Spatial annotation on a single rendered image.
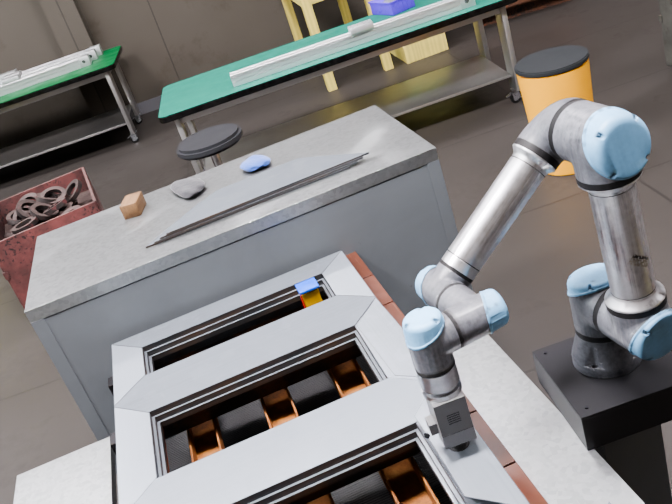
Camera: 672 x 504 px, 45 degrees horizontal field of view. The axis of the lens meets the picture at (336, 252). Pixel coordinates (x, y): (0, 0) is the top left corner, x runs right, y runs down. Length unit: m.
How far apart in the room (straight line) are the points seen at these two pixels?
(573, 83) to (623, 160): 2.89
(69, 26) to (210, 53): 1.38
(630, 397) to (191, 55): 7.29
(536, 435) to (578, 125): 0.75
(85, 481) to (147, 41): 6.80
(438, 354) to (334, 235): 1.09
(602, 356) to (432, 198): 0.91
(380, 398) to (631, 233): 0.65
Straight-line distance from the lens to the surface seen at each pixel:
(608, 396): 1.84
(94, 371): 2.57
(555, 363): 1.95
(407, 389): 1.83
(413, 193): 2.52
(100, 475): 2.20
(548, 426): 1.93
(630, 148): 1.49
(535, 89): 4.37
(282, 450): 1.80
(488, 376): 2.10
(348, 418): 1.81
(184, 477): 1.86
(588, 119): 1.49
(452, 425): 1.55
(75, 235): 2.87
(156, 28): 8.61
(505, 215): 1.57
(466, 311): 1.47
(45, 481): 2.30
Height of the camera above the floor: 1.97
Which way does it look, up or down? 27 degrees down
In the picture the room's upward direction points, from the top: 19 degrees counter-clockwise
